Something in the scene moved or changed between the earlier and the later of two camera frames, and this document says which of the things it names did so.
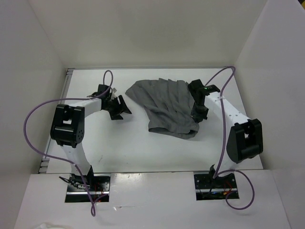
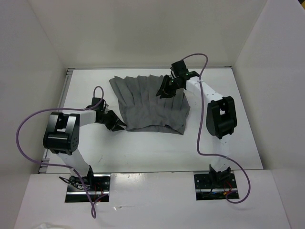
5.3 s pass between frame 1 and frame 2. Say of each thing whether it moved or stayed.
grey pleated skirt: moved
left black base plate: stayed
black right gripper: moved
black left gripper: moved
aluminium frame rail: stayed
